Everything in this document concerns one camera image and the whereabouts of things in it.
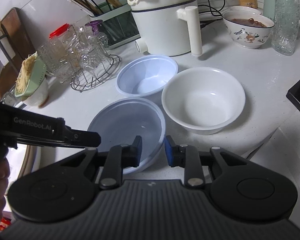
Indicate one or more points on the purple tinted glass cup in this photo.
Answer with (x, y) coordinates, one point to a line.
(95, 26)

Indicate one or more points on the green strainer basket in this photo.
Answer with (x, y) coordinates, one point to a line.
(37, 76)

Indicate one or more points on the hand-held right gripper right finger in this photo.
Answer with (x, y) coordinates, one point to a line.
(167, 152)

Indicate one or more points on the enoki mushrooms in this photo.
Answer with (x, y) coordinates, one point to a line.
(26, 72)

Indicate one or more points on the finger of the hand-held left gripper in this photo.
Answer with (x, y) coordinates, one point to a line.
(87, 138)

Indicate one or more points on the green chopstick holder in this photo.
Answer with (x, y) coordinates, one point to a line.
(115, 27)

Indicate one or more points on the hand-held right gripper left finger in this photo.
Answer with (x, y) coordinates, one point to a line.
(139, 152)

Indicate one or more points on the blue plastic bowl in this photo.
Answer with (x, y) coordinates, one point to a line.
(145, 72)
(130, 125)

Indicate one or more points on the wooden cutting board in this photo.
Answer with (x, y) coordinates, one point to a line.
(12, 30)

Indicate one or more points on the white dark-rimmed bowl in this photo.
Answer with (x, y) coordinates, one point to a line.
(245, 8)

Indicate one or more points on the plain white bowl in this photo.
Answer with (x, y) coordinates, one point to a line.
(202, 100)

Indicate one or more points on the person's left hand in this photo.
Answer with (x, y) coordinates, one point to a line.
(1, 171)

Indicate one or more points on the white electric cooking pot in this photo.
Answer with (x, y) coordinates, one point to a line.
(162, 25)

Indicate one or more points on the floral bowl with food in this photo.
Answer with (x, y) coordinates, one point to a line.
(247, 35)

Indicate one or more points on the small white ceramic bowl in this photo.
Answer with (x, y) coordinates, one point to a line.
(37, 95)

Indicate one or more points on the tall textured glass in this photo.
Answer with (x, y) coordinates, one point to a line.
(285, 25)

